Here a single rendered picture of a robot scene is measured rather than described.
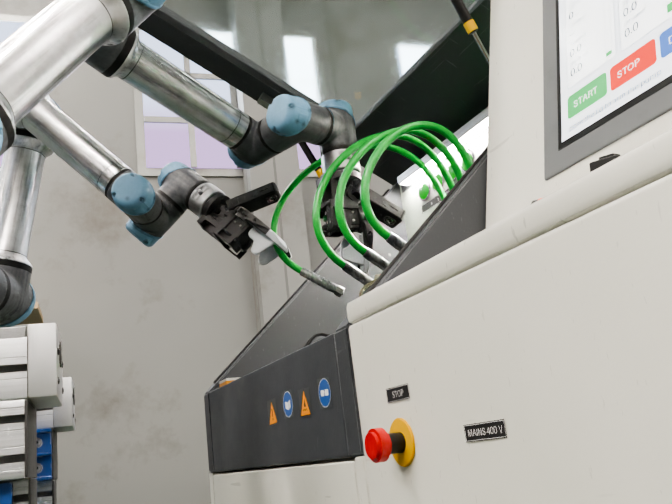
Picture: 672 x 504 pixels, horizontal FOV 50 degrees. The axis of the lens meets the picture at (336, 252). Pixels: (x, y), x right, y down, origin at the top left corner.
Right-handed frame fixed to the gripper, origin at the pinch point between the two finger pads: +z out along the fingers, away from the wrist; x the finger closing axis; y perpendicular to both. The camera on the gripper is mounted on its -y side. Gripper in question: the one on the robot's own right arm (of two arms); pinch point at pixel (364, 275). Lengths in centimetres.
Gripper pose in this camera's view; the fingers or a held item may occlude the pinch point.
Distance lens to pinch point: 135.4
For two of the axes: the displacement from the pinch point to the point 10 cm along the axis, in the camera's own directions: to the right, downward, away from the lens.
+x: 4.2, -2.9, -8.6
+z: 1.2, 9.6, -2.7
